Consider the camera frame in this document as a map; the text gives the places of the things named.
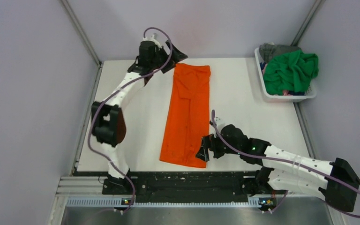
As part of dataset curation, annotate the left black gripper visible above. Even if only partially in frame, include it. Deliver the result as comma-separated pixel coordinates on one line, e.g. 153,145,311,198
150,40,188,74

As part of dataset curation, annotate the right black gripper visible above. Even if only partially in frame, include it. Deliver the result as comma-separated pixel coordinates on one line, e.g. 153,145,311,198
195,132,241,162

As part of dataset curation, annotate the orange t shirt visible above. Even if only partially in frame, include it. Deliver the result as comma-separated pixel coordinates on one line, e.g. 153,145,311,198
159,63,211,168

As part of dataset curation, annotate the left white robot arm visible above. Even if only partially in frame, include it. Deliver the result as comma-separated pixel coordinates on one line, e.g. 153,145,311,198
90,40,188,194

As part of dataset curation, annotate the grey t shirt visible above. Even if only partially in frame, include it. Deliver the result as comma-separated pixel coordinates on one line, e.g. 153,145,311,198
259,43,301,63

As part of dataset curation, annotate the green t shirt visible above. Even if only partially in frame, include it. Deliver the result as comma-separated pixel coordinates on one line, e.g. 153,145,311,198
262,50,319,96

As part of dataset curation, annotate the white plastic laundry basket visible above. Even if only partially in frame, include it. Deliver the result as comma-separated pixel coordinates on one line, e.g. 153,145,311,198
254,48,319,103

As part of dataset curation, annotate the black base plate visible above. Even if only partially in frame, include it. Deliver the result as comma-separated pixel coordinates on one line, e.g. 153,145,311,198
73,170,288,204

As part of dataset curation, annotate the left grey corner post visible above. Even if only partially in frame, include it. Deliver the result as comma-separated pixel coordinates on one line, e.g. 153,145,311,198
59,0,102,67

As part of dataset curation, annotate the grey corner post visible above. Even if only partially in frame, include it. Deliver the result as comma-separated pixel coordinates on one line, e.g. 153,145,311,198
291,0,326,46
59,0,102,67

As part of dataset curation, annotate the grey aluminium frame rail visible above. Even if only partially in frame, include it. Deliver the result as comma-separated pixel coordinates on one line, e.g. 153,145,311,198
55,175,339,209

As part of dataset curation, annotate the right grey corner post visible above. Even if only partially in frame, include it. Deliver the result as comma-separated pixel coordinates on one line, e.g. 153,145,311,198
291,0,326,46

